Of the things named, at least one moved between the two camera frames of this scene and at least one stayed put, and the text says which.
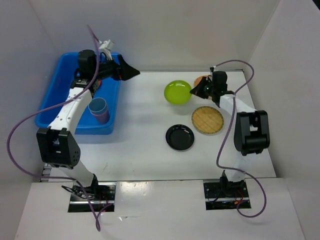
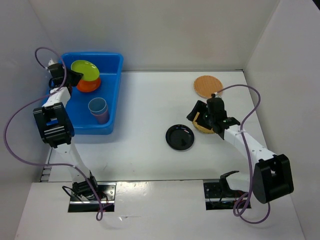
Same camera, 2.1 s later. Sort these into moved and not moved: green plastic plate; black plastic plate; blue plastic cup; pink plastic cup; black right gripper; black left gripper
Moved: black right gripper; green plastic plate; black left gripper
Not moved: pink plastic cup; blue plastic cup; black plastic plate
